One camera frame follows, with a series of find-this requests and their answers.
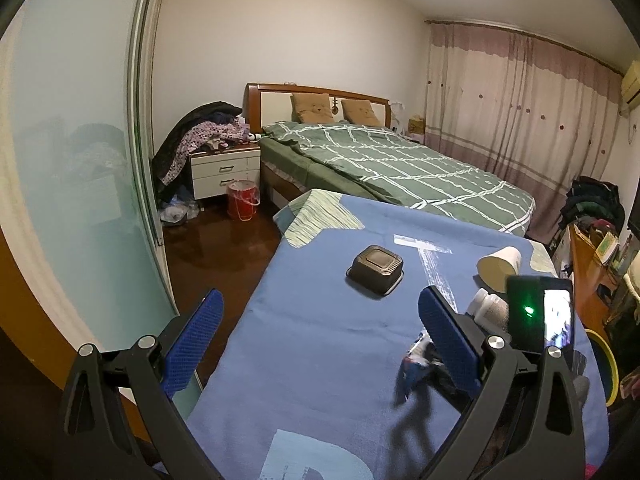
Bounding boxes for blue patterned blanket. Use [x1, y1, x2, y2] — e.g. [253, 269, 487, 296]
[155, 189, 609, 480]

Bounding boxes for cluttered wooden desk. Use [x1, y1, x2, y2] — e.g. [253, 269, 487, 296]
[566, 222, 627, 327]

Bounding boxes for mixed clothes heap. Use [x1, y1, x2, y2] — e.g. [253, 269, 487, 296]
[151, 101, 254, 197]

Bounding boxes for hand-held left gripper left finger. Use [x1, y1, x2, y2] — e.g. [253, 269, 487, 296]
[60, 288, 224, 480]

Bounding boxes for yellow-rimmed blue waste bin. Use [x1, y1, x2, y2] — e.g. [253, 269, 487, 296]
[582, 330, 621, 408]

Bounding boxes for colourful snack wrapper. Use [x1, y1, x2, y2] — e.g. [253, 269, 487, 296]
[399, 334, 443, 403]

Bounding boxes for red bucket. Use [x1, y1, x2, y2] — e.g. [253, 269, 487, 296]
[226, 179, 261, 221]

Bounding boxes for wooden bed headboard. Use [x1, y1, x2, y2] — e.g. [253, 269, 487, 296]
[243, 82, 394, 134]

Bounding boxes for brown embroidered pillow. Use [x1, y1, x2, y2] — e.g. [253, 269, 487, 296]
[290, 92, 335, 124]
[341, 99, 381, 126]

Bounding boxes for white plastic bottle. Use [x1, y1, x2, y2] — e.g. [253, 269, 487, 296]
[467, 288, 511, 328]

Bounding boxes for dark clothes pile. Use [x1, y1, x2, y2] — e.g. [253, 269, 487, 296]
[557, 176, 626, 241]

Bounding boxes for wall air conditioner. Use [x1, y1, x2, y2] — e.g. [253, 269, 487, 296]
[620, 60, 640, 117]

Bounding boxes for clear plastic bags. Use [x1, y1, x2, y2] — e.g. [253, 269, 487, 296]
[159, 194, 202, 227]

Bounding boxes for beige patterned curtain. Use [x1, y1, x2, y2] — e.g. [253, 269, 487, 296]
[424, 20, 634, 242]

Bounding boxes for white wooden nightstand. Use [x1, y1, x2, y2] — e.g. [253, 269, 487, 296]
[190, 142, 262, 200]

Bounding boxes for black plastic container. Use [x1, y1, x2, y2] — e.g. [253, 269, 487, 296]
[345, 245, 405, 300]

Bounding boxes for frosted glass sliding door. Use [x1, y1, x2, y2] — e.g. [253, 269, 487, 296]
[0, 0, 172, 353]

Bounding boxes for beige paper cup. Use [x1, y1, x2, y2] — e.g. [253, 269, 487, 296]
[476, 246, 522, 293]

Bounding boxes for green checked duvet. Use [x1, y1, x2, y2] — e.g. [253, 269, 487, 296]
[260, 121, 536, 236]

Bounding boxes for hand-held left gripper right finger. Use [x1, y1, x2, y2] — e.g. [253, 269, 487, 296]
[417, 285, 588, 480]

